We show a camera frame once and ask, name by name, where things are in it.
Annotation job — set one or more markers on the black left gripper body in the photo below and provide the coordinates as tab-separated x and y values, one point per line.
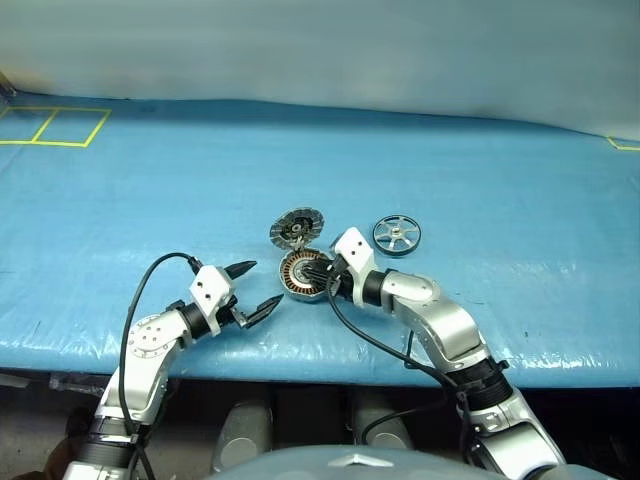
235	318

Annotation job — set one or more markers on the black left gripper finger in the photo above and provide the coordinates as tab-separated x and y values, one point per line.
240	270
262	309

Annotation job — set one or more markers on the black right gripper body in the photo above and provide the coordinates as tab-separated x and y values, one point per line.
342	285

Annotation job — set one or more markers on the round motor housing base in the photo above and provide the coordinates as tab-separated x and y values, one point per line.
290	275

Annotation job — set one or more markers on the round hinged motor housing lid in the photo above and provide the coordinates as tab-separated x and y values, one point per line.
285	227

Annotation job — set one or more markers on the silver spoked rotor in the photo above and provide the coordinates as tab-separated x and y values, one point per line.
397	231

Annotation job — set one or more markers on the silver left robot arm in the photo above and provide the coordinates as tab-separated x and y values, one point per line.
150	340

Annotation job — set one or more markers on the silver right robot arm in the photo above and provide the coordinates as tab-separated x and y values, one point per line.
450	320

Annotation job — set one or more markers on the blue plastic table cover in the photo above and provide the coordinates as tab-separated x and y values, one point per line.
200	200

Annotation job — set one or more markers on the grey rounded shape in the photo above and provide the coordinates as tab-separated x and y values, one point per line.
390	436
242	435

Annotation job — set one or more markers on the grey robot torso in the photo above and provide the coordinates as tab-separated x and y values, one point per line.
300	465

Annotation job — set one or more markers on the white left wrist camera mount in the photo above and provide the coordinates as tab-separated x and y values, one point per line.
210	287

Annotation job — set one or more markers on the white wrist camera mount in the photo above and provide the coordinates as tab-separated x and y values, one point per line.
210	287
355	247

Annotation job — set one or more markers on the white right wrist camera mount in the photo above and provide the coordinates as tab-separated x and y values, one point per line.
355	247

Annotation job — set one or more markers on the black bracket under table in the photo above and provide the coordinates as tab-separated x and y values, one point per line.
80	385

